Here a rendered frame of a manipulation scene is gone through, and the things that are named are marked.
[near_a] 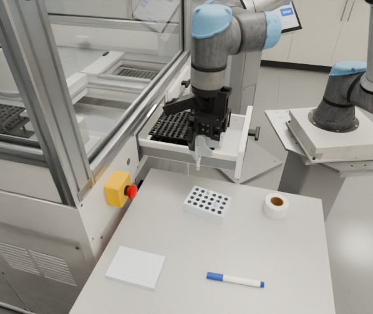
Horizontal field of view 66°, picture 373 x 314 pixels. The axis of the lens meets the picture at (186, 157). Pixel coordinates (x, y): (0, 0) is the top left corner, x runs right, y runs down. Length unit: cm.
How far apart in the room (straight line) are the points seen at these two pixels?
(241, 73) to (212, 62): 133
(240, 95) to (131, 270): 146
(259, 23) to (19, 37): 42
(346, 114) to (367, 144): 13
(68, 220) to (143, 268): 22
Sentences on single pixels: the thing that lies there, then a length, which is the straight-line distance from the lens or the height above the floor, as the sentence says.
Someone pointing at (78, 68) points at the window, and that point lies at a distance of 66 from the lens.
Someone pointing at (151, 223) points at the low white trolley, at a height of 76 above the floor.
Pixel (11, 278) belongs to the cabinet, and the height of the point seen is 41.
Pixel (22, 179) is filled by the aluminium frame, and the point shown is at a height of 100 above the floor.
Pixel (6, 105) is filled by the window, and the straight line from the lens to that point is 64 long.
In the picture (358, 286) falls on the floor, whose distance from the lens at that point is 184.
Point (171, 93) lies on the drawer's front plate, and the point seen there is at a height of 92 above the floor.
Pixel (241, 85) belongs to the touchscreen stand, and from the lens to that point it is 195.
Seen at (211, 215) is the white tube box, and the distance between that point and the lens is 85.
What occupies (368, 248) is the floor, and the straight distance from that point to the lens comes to 202.
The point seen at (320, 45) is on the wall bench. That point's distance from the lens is 398.
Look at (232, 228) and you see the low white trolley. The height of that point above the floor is 76.
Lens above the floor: 144
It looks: 39 degrees down
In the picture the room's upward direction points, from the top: straight up
